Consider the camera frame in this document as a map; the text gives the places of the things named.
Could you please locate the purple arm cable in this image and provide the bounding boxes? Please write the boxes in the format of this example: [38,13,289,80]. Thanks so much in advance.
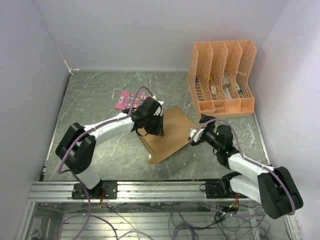
[56,86,155,240]
[196,118,297,218]

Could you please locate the loose cables under frame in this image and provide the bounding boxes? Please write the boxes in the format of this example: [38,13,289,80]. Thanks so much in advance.
[99,199,276,240]

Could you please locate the pink book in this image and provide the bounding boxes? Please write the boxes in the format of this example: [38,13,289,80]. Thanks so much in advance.
[114,90,148,110]

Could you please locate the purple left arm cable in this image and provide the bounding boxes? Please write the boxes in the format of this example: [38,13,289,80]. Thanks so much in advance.
[56,86,155,240]

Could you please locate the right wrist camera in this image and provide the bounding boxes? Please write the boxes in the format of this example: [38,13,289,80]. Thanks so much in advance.
[188,127,204,143]

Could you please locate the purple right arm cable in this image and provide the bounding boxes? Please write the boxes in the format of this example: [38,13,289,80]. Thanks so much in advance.
[196,118,297,218]

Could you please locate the orange plastic file rack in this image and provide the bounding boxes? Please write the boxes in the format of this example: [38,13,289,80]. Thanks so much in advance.
[187,40,257,118]

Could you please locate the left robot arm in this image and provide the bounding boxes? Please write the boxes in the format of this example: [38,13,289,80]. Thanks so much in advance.
[55,96,164,199]

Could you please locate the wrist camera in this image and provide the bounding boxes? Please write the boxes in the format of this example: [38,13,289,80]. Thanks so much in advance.
[188,127,204,143]
[151,96,164,116]

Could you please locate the aluminium frame rail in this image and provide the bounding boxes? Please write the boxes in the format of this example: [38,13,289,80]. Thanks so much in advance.
[14,178,303,240]

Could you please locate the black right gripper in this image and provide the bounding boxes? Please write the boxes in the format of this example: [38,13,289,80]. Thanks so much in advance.
[193,113,222,151]

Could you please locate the brown cardboard box sheet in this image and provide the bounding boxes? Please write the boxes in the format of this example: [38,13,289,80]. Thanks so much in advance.
[137,106,196,165]

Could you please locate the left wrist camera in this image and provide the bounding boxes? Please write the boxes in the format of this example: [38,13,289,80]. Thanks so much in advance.
[151,96,164,116]

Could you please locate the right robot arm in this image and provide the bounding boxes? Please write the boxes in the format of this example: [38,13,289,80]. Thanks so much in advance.
[188,114,304,219]

